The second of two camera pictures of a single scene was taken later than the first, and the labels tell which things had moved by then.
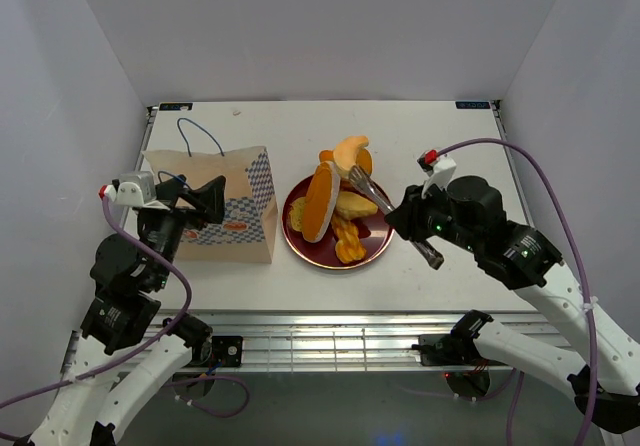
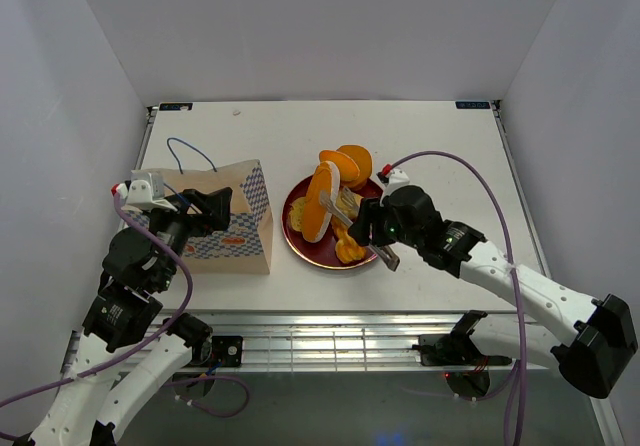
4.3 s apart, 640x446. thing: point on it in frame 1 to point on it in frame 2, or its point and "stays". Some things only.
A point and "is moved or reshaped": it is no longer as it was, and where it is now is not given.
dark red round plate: (374, 233) stays
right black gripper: (405, 219) to (368, 219)
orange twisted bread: (349, 247) stays
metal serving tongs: (358, 175) to (353, 203)
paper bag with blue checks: (246, 233) is moved or reshaped
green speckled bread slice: (296, 212) stays
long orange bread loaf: (320, 201) stays
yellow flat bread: (350, 205) stays
